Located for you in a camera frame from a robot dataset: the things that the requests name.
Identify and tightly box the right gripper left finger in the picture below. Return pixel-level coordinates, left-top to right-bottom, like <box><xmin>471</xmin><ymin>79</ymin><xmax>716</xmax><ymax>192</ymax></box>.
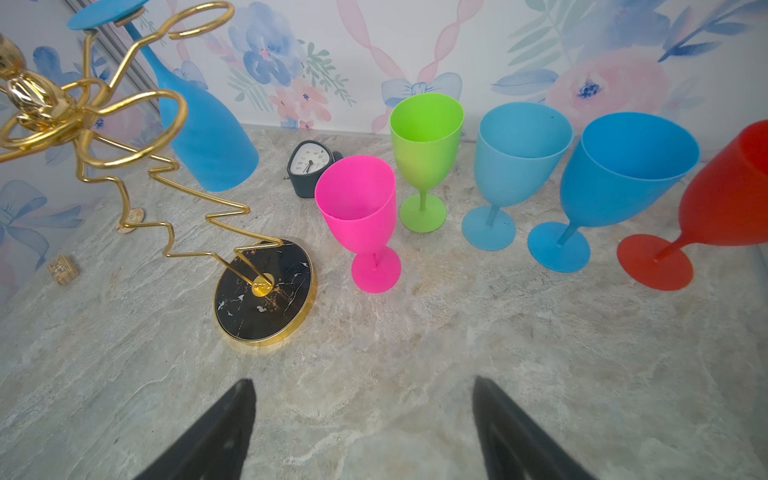
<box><xmin>137</xmin><ymin>378</ymin><xmax>257</xmax><ymax>479</ymax></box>

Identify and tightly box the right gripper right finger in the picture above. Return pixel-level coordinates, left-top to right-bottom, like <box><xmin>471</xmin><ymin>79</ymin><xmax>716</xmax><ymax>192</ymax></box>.
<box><xmin>472</xmin><ymin>376</ymin><xmax>594</xmax><ymax>479</ymax></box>

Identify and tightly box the pink wine glass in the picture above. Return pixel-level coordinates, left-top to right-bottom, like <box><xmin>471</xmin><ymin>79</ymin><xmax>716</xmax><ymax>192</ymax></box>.
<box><xmin>315</xmin><ymin>155</ymin><xmax>402</xmax><ymax>294</ymax></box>

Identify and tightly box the blue wine glass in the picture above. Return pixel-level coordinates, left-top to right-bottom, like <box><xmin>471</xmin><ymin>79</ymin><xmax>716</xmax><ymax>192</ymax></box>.
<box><xmin>528</xmin><ymin>112</ymin><xmax>701</xmax><ymax>273</ymax></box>
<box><xmin>67</xmin><ymin>0</ymin><xmax>259</xmax><ymax>192</ymax></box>

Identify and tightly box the teal wine glass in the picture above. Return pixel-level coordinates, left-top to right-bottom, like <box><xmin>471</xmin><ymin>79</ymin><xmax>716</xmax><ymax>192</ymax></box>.
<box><xmin>462</xmin><ymin>102</ymin><xmax>574</xmax><ymax>251</ymax></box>

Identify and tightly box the red wine glass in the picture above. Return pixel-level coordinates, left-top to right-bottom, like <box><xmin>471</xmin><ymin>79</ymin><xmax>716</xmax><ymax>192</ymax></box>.
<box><xmin>617</xmin><ymin>120</ymin><xmax>767</xmax><ymax>291</ymax></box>

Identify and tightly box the green wine glass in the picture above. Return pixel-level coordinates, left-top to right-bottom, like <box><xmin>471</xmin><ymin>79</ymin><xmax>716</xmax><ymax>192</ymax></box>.
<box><xmin>390</xmin><ymin>93</ymin><xmax>465</xmax><ymax>233</ymax></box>

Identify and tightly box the square cracker piece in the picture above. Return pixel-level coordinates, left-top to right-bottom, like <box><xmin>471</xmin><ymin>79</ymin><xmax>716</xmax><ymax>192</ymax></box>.
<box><xmin>47</xmin><ymin>255</ymin><xmax>79</xmax><ymax>286</ymax></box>

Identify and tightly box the round cracker piece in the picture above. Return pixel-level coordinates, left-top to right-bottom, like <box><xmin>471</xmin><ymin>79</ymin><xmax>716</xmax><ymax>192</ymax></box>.
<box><xmin>117</xmin><ymin>208</ymin><xmax>145</xmax><ymax>234</ymax></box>

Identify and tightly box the dark grey alarm clock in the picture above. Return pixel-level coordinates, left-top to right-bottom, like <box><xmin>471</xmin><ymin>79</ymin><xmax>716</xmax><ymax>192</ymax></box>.
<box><xmin>287</xmin><ymin>140</ymin><xmax>343</xmax><ymax>198</ymax></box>

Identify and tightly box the gold wire glass rack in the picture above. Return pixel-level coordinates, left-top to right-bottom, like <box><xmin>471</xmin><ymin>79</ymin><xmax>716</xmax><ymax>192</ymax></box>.
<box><xmin>1</xmin><ymin>1</ymin><xmax>316</xmax><ymax>346</ymax></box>

